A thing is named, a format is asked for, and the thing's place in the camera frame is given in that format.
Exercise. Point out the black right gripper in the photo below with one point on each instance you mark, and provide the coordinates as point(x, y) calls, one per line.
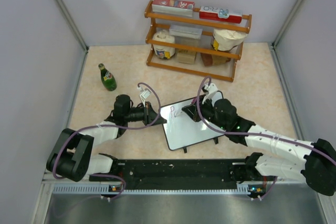
point(193, 111)

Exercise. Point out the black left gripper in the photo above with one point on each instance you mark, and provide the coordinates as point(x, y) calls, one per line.
point(149, 115)

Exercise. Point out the white marker pen magenta cap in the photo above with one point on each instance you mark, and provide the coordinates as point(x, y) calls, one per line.
point(187, 108)

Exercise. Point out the white whiteboard black frame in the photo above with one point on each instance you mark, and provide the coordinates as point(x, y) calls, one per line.
point(180, 130)

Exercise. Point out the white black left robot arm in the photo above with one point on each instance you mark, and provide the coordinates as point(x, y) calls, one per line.
point(72, 157)

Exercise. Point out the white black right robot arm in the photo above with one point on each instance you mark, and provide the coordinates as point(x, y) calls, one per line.
point(310, 162)

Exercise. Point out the tan cardboard box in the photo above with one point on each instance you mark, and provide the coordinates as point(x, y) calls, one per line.
point(186, 56)

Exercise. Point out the brown bread package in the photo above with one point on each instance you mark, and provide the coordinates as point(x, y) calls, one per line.
point(213, 60)

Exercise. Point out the green glass bottle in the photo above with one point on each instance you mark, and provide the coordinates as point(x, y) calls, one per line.
point(107, 78)

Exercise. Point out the orange wooden shelf rack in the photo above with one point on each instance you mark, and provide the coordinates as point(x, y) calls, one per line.
point(161, 21)

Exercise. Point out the clear plastic container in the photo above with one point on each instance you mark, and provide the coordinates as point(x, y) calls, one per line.
point(190, 36)

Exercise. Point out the white wrapped jar right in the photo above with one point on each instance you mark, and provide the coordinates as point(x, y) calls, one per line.
point(225, 40)

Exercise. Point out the red white box right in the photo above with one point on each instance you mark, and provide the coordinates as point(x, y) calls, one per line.
point(220, 14)

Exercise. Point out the red white box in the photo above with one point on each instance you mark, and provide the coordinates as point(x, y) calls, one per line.
point(173, 7)
point(220, 14)

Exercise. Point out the red white box left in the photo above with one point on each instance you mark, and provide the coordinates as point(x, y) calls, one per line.
point(173, 7)

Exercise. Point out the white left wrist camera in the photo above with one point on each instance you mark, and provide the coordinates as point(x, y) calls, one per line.
point(144, 93)

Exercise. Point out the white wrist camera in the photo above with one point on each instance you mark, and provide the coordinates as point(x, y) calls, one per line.
point(209, 90)
point(144, 93)

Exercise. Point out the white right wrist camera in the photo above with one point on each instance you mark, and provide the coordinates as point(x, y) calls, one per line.
point(209, 90)

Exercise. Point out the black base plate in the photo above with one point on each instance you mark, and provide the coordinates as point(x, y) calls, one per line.
point(184, 174)

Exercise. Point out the grey slotted cable duct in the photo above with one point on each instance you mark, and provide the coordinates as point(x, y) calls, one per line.
point(105, 189)

